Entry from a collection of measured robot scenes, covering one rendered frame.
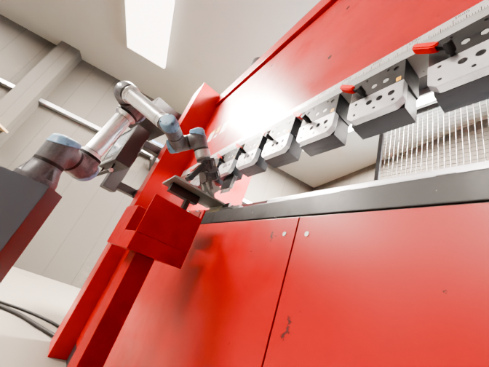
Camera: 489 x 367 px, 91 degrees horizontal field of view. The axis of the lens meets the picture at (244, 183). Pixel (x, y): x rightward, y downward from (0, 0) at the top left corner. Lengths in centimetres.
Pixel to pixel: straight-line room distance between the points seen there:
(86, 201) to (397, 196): 448
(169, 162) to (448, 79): 181
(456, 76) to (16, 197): 135
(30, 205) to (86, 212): 343
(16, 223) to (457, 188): 122
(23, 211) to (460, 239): 121
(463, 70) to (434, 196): 36
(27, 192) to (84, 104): 419
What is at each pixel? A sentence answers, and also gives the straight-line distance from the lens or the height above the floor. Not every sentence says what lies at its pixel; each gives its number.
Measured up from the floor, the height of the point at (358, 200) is 85.
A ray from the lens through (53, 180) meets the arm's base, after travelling 126.
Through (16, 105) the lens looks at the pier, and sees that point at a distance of 518.
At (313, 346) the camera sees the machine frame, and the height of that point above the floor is 62.
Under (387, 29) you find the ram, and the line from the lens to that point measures 104.
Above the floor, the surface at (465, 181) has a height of 86.
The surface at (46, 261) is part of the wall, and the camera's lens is 463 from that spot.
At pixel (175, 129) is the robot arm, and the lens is 112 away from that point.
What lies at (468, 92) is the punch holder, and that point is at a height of 117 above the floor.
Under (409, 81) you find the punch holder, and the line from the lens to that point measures 81.
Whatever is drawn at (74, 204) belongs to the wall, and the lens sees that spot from 465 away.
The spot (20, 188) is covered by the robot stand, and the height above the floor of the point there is 73.
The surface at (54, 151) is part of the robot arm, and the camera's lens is 127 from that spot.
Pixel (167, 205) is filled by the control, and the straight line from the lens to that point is 69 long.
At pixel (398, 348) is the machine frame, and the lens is 36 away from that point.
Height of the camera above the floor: 65
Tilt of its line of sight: 24 degrees up
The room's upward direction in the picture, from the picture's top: 21 degrees clockwise
